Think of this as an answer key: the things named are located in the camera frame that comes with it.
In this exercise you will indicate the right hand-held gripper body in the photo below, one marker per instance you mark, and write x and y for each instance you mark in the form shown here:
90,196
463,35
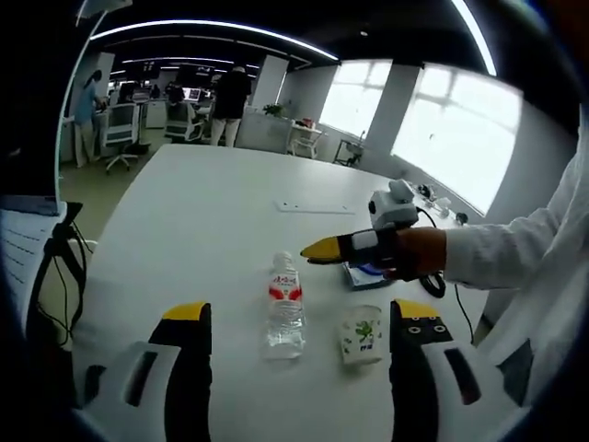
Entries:
396,212

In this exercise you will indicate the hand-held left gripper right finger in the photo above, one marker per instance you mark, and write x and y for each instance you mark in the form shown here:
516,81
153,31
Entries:
414,368

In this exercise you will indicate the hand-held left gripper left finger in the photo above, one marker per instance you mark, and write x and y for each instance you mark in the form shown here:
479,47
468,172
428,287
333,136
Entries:
188,368

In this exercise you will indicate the blue white wipes packet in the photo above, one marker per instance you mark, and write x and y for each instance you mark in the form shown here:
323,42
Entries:
363,278

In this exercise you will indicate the white paper cup green print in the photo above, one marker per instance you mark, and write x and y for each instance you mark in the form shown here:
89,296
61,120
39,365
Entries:
362,340

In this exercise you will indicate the clear plastic water bottle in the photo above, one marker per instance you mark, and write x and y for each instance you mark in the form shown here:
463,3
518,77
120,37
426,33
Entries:
284,317

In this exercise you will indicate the person's right hand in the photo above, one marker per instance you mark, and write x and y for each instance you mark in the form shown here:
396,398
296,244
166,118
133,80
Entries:
421,253

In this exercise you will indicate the black and white headset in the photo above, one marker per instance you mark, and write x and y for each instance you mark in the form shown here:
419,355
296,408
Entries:
425,192

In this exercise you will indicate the small white box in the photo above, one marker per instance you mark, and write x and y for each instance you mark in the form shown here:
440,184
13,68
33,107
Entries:
443,207

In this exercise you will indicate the small black object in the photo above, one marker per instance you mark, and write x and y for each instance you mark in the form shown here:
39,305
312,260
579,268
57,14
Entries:
462,218

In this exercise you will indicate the small metal cart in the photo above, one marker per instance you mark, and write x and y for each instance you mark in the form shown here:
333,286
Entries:
348,152

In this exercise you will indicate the wide window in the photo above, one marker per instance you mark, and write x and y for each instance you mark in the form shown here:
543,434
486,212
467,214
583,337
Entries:
455,138

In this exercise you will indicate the small white side table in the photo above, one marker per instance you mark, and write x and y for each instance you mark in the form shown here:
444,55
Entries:
306,136

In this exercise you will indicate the narrow window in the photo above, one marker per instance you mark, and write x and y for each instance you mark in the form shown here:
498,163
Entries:
352,101

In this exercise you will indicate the white cabinet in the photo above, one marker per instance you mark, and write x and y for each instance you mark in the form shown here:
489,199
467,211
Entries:
264,131

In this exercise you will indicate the person in white sleeve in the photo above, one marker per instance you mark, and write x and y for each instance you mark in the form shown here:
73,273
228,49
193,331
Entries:
552,331

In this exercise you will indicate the green potted plant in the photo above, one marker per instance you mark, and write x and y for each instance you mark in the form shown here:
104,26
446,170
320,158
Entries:
273,110

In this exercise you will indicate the short ceiling light strip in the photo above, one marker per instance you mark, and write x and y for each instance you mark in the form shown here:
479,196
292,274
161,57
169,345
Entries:
476,37

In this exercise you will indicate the grey mesh office chair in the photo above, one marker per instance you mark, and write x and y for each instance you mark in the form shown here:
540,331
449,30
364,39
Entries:
181,124

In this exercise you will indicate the computer monitor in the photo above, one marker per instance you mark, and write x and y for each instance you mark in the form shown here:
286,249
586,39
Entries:
192,94

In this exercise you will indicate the white office chair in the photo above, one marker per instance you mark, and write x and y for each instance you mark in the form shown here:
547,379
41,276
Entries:
122,126

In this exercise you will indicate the long curved ceiling light strip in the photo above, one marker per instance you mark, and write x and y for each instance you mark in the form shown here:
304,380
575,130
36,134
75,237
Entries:
216,24

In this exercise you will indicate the black frame chair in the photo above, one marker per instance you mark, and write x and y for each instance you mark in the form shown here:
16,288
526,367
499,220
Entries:
69,258

